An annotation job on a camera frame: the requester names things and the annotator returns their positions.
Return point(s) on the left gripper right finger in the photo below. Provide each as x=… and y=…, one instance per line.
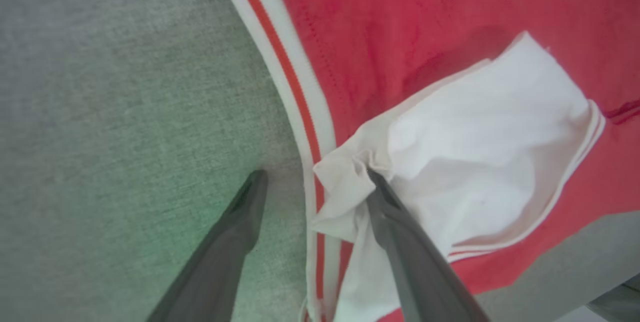
x=415, y=262

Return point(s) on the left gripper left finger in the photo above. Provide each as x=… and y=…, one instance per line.
x=220, y=257

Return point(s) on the red and white jersey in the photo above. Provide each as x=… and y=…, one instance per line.
x=400, y=37

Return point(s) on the grey fabric sofa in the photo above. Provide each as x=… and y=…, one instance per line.
x=125, y=87

